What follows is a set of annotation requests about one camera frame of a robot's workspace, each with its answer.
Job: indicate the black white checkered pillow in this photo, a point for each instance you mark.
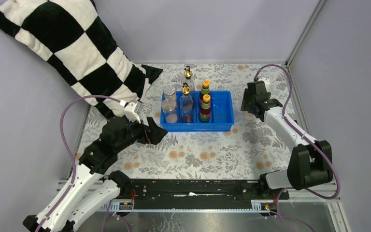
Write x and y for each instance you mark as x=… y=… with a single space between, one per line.
x=71 y=37

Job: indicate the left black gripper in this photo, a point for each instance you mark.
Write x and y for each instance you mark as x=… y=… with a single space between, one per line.
x=155 y=133

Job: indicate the silver-lid glass shaker jar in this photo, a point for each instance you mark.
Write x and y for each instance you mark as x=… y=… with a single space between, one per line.
x=169 y=108

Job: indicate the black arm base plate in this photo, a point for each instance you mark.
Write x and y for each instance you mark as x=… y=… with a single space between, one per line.
x=195 y=195

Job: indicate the clear gold-cap bottle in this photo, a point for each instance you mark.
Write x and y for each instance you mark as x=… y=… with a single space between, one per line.
x=189 y=80
x=186 y=104

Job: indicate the black-cap squeeze bottle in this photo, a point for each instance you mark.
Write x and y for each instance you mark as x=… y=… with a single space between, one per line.
x=249 y=116

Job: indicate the yellow-cap sauce bottle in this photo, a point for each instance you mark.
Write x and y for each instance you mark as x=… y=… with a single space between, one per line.
x=205 y=108
x=205 y=90

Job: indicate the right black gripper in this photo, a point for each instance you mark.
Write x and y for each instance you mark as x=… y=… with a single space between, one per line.
x=245 y=105

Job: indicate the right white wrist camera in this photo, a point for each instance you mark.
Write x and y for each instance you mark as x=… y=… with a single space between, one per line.
x=266 y=82

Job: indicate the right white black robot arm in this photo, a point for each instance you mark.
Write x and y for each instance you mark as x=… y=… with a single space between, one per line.
x=310 y=160

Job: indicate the aluminium frame rail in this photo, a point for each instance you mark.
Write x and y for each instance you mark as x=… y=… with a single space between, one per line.
x=300 y=195

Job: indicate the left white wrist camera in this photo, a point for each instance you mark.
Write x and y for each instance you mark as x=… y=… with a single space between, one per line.
x=131 y=110

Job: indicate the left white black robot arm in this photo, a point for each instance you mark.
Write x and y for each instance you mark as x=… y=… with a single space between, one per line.
x=68 y=208

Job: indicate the blue plastic divided bin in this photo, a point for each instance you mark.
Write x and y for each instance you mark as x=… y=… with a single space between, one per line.
x=221 y=118

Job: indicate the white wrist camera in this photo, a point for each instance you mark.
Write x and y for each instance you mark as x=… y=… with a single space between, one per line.
x=266 y=82
x=131 y=110

